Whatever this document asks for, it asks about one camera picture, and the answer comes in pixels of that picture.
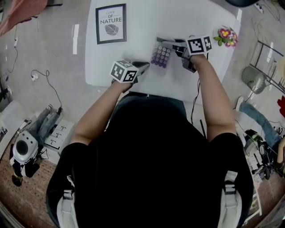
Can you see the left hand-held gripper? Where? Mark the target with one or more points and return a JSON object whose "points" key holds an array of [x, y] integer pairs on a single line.
{"points": [[122, 72]]}

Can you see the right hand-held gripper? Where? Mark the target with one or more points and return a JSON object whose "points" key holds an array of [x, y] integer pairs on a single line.
{"points": [[198, 44]]}

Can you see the grey purple calculator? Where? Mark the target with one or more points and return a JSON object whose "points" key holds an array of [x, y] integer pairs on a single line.
{"points": [[161, 56]]}

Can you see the person's left forearm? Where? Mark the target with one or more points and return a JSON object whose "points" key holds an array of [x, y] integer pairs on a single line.
{"points": [[98, 115]]}

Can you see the person's right forearm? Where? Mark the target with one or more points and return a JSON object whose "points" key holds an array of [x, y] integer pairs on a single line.
{"points": [[213, 98]]}

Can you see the black framed leaf picture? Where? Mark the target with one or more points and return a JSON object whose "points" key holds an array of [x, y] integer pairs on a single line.
{"points": [[111, 23]]}

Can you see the small potted flower plant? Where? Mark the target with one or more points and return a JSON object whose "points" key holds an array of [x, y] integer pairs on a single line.
{"points": [[227, 35]]}

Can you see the white floor tape strip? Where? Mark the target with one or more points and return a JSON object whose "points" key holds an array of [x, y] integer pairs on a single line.
{"points": [[239, 15], [76, 39]]}

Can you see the grey mesh basket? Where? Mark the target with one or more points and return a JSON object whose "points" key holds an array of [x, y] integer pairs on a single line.
{"points": [[256, 81]]}

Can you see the white power strip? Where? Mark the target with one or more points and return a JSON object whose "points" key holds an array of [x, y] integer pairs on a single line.
{"points": [[259, 5], [35, 77], [16, 42]]}

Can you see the black metal rack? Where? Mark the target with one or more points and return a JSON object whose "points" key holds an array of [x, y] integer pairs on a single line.
{"points": [[270, 47]]}

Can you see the person's black shirt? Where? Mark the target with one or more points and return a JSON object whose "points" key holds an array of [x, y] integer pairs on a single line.
{"points": [[144, 167]]}

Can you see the white tool tray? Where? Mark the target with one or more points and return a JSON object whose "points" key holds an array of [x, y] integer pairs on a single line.
{"points": [[59, 134]]}

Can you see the beige cloth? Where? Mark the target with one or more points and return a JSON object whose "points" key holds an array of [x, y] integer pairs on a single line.
{"points": [[281, 66]]}

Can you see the red cloth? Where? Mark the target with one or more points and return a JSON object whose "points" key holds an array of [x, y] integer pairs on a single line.
{"points": [[281, 107]]}

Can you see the pink cloth covered chair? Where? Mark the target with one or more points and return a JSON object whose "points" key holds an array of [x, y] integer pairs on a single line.
{"points": [[17, 15]]}

